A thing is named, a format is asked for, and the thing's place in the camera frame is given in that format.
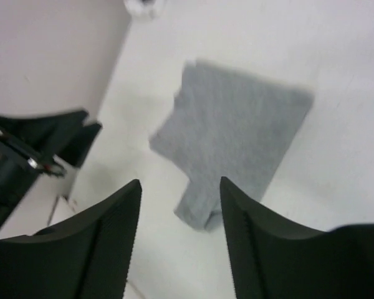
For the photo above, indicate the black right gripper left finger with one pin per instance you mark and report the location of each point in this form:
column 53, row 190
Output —
column 85, row 256

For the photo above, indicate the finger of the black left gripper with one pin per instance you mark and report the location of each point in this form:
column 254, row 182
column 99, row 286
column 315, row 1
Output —
column 76, row 151
column 41, row 137

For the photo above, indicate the folded white tank top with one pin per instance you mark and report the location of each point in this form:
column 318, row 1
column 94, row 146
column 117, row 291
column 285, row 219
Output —
column 148, row 9

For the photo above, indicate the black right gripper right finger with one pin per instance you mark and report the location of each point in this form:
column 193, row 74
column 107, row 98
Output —
column 274, row 257

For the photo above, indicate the grey tank top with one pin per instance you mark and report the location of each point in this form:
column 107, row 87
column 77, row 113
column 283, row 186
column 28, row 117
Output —
column 227, row 123

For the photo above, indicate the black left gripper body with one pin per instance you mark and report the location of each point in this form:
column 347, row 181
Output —
column 18, row 174

